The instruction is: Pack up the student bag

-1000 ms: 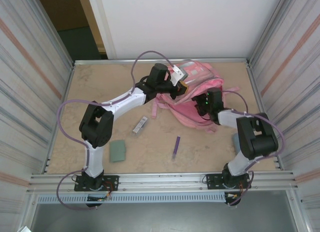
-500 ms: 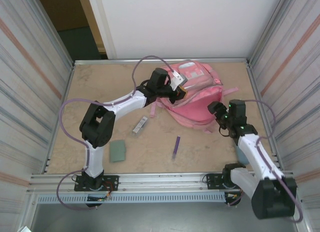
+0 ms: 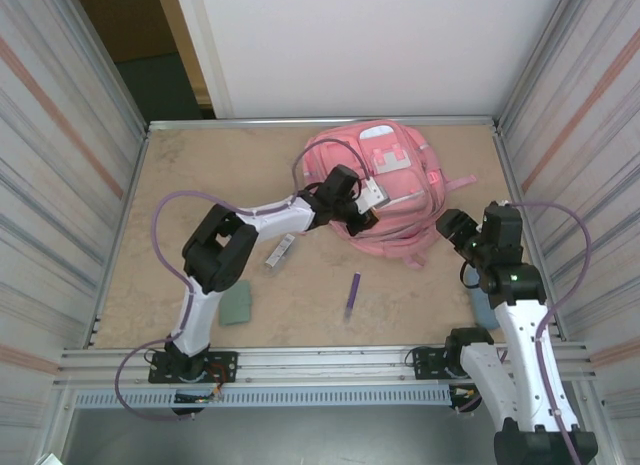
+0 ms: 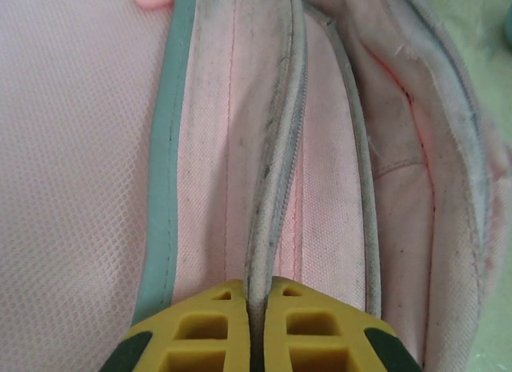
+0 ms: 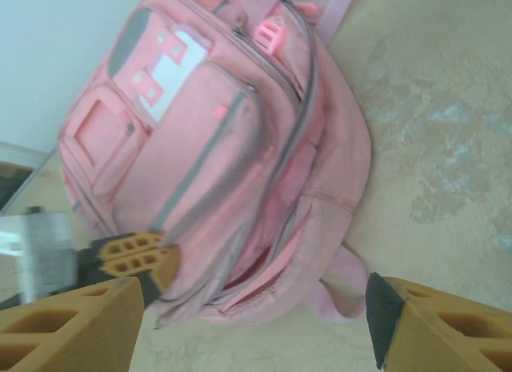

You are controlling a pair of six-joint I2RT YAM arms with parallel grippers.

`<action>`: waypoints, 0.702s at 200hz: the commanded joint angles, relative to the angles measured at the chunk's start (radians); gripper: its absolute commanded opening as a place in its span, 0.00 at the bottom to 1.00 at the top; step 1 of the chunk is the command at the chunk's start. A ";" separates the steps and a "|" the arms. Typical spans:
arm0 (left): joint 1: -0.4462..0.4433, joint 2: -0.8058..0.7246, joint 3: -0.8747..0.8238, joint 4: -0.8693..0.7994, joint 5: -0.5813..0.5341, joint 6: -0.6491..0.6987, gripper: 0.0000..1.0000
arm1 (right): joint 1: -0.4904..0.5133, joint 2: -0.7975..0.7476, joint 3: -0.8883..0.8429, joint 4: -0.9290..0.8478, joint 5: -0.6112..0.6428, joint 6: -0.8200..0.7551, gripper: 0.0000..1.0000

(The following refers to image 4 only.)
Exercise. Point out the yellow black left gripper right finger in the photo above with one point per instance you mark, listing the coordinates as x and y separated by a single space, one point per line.
320 332

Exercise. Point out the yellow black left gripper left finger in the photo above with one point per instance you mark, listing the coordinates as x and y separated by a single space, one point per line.
192 332

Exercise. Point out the pink school backpack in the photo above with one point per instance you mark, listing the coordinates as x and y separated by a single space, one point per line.
240 148

